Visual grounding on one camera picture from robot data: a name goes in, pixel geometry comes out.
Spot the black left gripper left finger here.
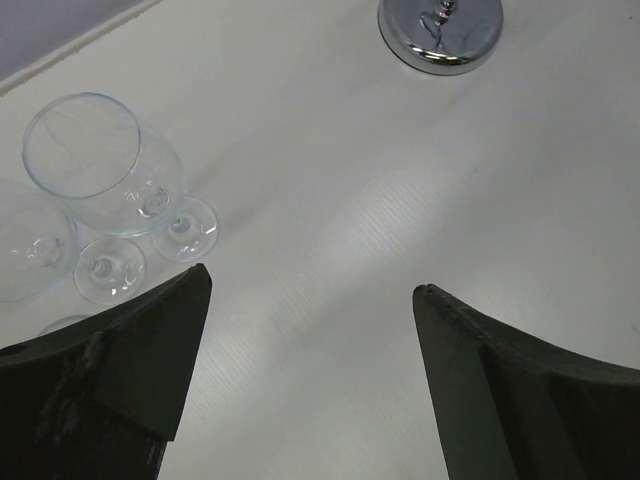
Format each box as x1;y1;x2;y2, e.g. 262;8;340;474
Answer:
1;264;213;479

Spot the chrome wine glass rack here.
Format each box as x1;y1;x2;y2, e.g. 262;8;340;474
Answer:
377;0;504;76

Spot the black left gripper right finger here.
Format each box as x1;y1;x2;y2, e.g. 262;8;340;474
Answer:
413;284;639;479

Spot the clear wine glass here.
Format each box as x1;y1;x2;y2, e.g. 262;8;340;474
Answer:
22;92;219;263
1;180;147;306

